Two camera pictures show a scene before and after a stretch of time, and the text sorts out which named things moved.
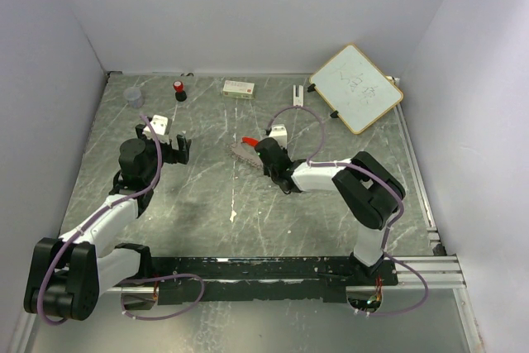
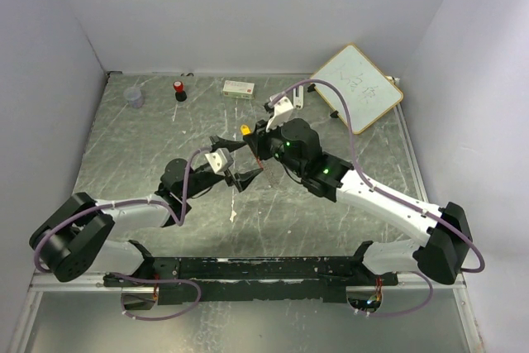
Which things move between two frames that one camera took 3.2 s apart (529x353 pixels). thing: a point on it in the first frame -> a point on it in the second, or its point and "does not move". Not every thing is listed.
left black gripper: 179,155 -> 244,178
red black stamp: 180,94 does not move
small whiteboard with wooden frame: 352,85 does not move
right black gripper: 266,171 -> 259,137
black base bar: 321,279 does not move
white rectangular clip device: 297,100 does not move
